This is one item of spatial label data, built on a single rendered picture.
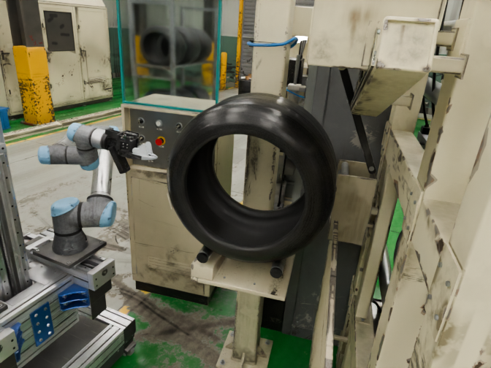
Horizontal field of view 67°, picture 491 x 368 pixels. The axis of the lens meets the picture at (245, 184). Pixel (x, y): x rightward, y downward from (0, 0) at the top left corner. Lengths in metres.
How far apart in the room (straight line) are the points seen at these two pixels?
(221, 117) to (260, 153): 0.44
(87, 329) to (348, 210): 1.46
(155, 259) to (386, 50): 2.05
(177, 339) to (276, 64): 1.64
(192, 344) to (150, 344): 0.24
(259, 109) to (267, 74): 0.35
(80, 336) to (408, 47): 1.95
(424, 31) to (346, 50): 0.16
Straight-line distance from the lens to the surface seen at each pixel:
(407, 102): 1.32
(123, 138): 1.48
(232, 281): 1.48
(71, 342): 2.18
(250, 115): 1.16
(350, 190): 1.52
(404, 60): 0.76
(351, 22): 0.86
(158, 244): 2.43
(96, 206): 1.77
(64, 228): 1.81
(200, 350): 2.33
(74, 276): 1.91
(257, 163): 1.60
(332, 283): 1.21
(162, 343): 2.37
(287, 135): 1.15
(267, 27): 1.50
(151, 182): 2.25
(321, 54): 0.86
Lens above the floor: 1.71
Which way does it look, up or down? 23 degrees down
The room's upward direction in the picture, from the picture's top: 4 degrees clockwise
